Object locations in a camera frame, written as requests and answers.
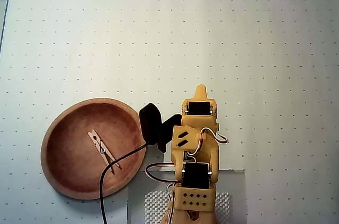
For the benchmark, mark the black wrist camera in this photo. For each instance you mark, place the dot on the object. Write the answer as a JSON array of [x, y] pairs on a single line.
[[151, 123]]

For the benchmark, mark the yellow gripper with servo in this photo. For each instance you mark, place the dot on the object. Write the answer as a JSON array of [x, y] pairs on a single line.
[[199, 107]]

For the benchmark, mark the tan robot base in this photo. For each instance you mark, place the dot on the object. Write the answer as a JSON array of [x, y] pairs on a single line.
[[167, 216]]

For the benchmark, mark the round wooden bowl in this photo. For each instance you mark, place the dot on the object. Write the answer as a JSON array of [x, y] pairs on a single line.
[[74, 160]]

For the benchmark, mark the white dotted mat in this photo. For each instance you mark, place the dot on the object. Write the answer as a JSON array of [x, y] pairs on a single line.
[[159, 36]]

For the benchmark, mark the wooden clothespin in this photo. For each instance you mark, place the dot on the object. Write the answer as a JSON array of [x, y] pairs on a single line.
[[94, 136]]

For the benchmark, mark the gray base plate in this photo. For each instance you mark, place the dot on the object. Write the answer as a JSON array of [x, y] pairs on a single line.
[[238, 195]]

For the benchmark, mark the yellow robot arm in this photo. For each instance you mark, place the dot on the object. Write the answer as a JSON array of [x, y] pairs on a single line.
[[209, 155]]

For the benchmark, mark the white mesh anti-slip pad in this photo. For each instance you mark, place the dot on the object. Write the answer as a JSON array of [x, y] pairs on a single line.
[[153, 202]]

